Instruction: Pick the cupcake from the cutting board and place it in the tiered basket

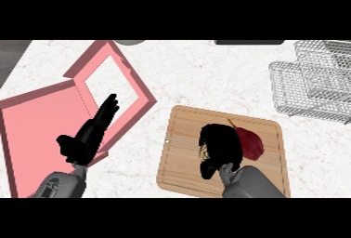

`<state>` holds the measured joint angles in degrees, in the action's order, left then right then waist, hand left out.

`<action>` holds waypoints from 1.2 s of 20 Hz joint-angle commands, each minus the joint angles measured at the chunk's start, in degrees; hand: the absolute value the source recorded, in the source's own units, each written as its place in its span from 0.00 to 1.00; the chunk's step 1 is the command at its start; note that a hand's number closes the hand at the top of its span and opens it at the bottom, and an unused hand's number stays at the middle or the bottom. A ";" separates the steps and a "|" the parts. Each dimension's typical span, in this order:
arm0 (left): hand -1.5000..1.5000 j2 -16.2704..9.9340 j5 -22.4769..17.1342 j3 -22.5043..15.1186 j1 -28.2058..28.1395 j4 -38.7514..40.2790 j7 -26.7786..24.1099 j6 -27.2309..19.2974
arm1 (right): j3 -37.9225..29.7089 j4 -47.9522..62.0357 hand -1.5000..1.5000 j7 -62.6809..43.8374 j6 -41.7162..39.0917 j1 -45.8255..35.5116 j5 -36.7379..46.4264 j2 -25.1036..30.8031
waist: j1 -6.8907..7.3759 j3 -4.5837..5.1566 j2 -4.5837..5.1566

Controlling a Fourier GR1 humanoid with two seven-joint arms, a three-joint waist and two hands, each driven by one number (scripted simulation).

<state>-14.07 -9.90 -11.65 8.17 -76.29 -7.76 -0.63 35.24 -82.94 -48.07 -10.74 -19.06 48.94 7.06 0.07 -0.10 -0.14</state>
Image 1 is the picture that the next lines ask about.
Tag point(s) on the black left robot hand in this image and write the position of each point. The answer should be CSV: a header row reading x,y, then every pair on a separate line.
x,y
87,139

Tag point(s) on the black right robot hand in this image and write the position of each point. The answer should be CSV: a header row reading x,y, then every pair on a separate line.
x,y
222,145

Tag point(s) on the cupcake with pale wrapper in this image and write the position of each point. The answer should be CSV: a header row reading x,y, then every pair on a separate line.
x,y
204,153

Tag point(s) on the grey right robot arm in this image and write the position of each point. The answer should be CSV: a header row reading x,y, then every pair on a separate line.
x,y
250,182

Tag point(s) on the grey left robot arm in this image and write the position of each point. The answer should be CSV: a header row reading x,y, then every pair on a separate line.
x,y
62,184

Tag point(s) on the wooden cutting board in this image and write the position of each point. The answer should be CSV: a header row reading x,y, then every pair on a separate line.
x,y
183,155

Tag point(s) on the dark red pear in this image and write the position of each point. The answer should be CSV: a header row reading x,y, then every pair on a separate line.
x,y
251,144

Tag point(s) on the pink open box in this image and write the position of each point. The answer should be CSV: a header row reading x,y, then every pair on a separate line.
x,y
42,124

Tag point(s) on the grey appliance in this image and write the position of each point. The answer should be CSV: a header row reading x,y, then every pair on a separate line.
x,y
11,55

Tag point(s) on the grey round object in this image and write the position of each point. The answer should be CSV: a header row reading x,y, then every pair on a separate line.
x,y
130,42

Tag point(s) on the dark grey flat object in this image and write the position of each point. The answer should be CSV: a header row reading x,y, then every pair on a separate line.
x,y
250,42

